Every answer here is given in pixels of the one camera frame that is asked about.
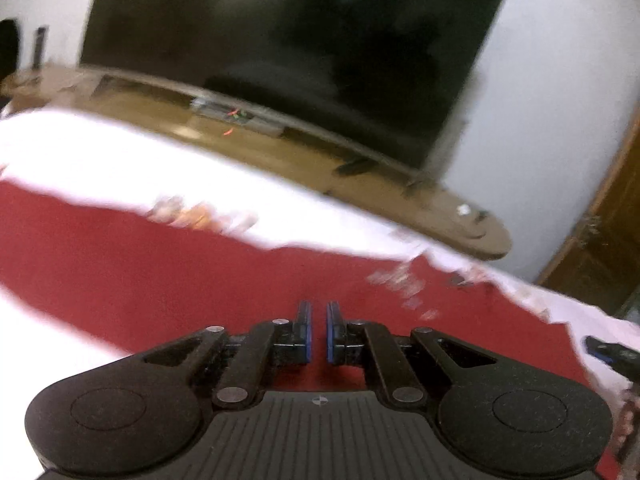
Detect grey set-top box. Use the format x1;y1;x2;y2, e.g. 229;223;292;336
190;99;287;138

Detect black television foot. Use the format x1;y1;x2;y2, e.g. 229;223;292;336
336;157;372;176

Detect wooden door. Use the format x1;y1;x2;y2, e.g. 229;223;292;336
534;109;640;318

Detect dark upright object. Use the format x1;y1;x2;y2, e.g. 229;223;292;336
31;26;49;69

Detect black flat television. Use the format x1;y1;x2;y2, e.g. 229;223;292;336
79;0;512;182

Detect red cloth garment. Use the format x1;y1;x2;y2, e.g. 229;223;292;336
0;179;623;480

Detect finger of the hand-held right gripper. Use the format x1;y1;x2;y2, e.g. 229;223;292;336
584;335;640;377

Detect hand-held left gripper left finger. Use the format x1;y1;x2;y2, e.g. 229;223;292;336
142;301;314;410

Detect wooden television cabinet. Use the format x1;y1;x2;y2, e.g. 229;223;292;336
0;64;514;262

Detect person's right hand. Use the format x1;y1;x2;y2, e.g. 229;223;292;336
616;391;640;462

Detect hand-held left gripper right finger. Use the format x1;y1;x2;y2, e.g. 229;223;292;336
326;301;499;406

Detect white floral bed sheet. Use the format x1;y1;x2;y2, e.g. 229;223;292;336
0;109;640;480

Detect clear plastic television wrap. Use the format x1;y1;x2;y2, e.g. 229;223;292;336
419;67;487;188

